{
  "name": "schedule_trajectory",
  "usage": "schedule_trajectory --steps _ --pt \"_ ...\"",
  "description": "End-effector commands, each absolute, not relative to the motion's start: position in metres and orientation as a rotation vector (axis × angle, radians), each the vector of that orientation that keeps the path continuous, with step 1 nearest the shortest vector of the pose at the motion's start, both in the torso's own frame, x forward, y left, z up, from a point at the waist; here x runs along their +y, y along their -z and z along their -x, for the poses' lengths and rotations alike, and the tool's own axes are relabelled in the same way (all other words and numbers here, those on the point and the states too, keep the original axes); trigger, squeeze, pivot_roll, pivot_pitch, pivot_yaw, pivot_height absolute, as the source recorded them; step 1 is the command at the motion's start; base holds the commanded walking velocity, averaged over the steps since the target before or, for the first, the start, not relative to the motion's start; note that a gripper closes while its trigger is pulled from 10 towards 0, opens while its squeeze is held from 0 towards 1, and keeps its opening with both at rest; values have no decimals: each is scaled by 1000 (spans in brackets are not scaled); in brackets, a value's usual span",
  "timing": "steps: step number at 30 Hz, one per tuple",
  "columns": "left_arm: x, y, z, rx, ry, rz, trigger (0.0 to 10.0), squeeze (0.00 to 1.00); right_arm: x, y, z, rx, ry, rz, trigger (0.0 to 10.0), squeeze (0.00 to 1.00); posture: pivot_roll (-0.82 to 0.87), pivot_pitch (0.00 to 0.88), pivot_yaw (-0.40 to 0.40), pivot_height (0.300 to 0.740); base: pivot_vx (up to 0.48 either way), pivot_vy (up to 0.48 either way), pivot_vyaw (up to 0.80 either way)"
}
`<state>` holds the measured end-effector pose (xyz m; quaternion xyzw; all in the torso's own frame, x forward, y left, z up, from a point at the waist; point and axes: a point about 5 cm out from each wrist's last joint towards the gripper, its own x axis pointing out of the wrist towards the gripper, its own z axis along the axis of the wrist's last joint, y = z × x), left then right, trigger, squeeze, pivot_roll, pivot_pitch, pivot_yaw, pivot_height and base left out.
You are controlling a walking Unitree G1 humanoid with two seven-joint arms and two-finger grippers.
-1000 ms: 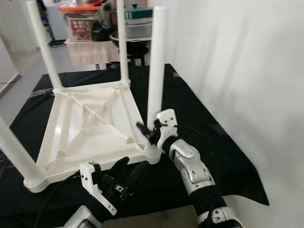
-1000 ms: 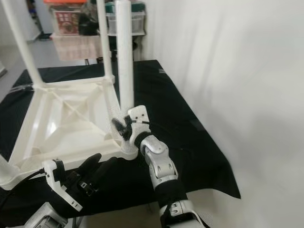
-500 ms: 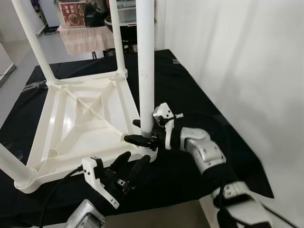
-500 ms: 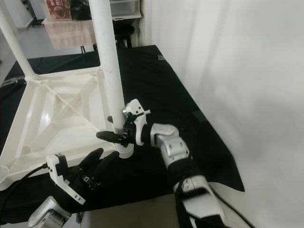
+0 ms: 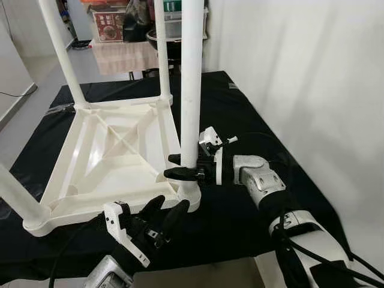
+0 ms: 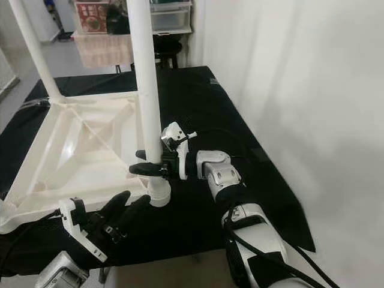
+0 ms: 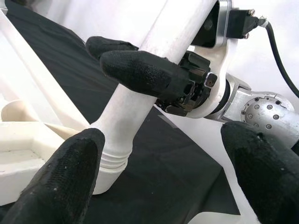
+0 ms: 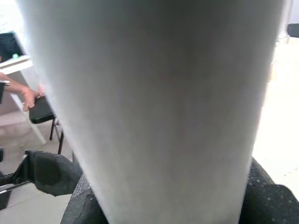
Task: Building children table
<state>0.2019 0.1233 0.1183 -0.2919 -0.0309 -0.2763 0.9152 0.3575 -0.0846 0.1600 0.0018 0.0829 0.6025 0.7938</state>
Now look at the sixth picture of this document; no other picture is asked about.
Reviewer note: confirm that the black bag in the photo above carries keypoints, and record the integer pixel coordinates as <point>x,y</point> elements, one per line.
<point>117,21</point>

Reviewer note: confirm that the clear plastic bag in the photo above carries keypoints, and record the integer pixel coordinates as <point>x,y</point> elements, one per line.
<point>35,103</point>

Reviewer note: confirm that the small grey cloth tag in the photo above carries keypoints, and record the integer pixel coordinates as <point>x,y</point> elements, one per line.
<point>214,81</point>

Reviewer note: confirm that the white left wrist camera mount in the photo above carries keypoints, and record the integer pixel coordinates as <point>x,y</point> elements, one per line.
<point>75,222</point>

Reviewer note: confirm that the beige side table cloth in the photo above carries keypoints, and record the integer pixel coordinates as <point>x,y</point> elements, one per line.
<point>102,51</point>

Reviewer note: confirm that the cream plastic table top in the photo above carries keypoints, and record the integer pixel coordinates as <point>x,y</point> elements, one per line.
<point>78,150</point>

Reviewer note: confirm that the red printed box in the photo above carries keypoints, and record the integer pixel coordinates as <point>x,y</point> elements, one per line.
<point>92,17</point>

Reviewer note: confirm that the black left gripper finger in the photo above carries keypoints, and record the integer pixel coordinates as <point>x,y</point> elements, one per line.
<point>135,211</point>
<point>114,204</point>

